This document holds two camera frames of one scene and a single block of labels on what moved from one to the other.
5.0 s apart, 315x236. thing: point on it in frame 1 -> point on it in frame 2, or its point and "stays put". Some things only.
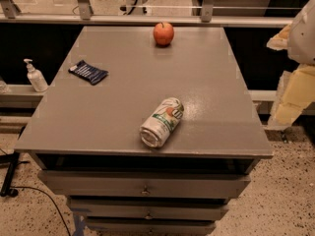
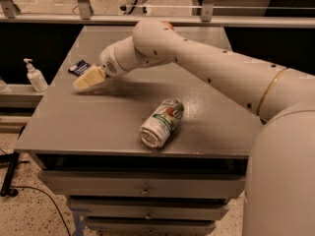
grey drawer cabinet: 85,140 stays put
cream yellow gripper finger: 296,88 -> 90,78
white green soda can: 162,121 stays put
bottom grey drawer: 149,227 stays put
